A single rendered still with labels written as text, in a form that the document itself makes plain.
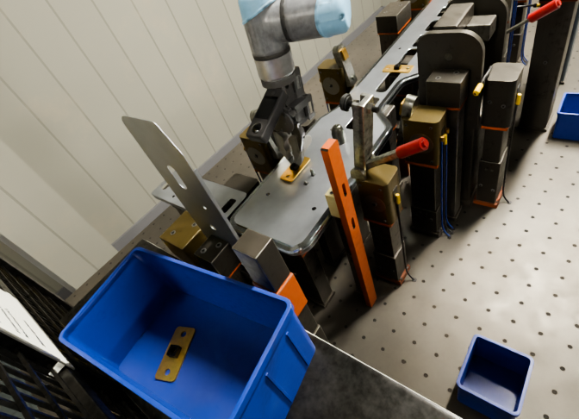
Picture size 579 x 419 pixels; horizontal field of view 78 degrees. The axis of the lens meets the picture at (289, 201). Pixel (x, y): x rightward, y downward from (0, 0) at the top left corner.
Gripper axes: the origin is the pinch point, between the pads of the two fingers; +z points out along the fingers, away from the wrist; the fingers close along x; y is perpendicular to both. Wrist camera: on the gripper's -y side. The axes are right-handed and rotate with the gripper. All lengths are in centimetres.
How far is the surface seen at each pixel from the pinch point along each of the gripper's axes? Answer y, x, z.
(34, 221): -37, 152, 45
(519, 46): 105, -25, 14
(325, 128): 16.2, 1.6, 0.9
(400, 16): 78, 8, -7
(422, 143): -1.9, -31.3, -11.8
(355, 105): -4.0, -21.1, -18.5
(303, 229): -14.4, -12.2, 4.1
